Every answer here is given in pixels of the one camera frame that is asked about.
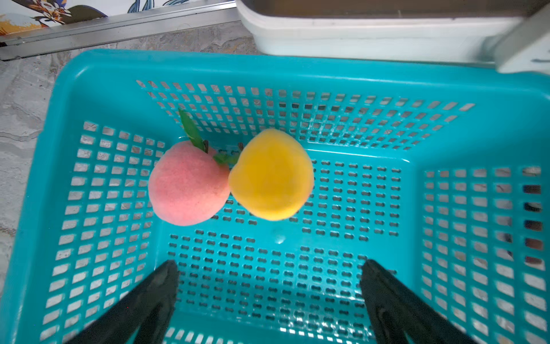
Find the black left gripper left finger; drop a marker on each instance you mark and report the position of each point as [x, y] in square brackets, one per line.
[143, 314]

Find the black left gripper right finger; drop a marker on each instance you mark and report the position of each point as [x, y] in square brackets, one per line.
[398, 315]

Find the pink peach with leaf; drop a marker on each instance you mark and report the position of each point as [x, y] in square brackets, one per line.
[190, 182]

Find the yellow peach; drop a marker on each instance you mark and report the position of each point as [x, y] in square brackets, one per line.
[273, 177]

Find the teal plastic basket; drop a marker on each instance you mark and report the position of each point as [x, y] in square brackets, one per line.
[440, 173]

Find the white brown storage box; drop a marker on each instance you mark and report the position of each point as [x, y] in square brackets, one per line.
[446, 40]

